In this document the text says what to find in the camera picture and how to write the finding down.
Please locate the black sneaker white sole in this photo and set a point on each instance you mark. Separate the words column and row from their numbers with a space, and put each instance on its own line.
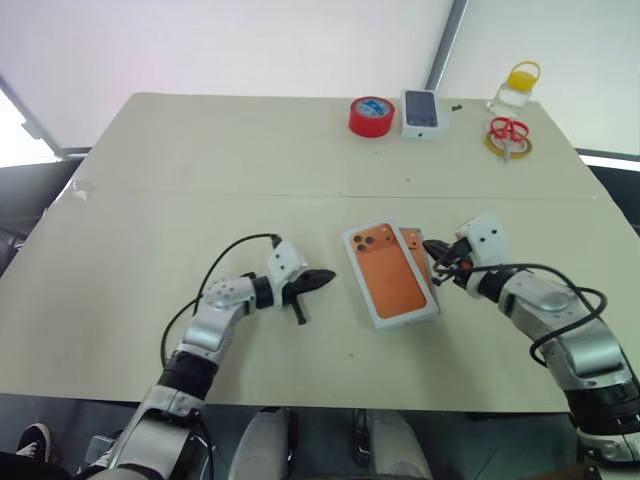
column 35, row 440

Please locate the white box lid orange print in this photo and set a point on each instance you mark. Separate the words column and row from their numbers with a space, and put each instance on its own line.
column 390, row 275

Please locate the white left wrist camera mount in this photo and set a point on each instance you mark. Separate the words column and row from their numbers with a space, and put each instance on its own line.
column 285, row 260

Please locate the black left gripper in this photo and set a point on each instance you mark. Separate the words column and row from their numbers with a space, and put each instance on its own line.
column 298, row 287

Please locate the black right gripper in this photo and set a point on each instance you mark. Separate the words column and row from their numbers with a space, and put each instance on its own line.
column 457, row 255

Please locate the red tape roll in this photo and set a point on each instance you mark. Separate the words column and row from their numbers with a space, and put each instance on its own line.
column 370, row 125

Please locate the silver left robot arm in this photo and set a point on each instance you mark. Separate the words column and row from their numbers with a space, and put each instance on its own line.
column 210, row 320

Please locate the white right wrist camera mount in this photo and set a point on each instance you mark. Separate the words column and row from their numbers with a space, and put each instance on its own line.
column 487, row 237

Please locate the yellow tape roll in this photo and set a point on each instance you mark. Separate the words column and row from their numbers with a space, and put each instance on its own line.
column 492, row 146

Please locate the clear jar yellow lid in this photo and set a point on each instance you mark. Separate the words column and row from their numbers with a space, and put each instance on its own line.
column 522, row 80

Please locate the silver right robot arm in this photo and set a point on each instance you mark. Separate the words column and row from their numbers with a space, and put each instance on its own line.
column 550, row 305

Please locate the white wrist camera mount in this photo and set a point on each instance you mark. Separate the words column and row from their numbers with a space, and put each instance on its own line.
column 487, row 237
column 285, row 260

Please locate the white box dark phone print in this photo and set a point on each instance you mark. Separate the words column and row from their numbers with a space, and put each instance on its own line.
column 422, row 132

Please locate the grey rounded robot leg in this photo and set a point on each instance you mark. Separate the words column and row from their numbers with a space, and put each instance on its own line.
column 260, row 445
column 395, row 445

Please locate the grey metal frame pole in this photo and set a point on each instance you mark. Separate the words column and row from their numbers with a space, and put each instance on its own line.
column 447, row 40

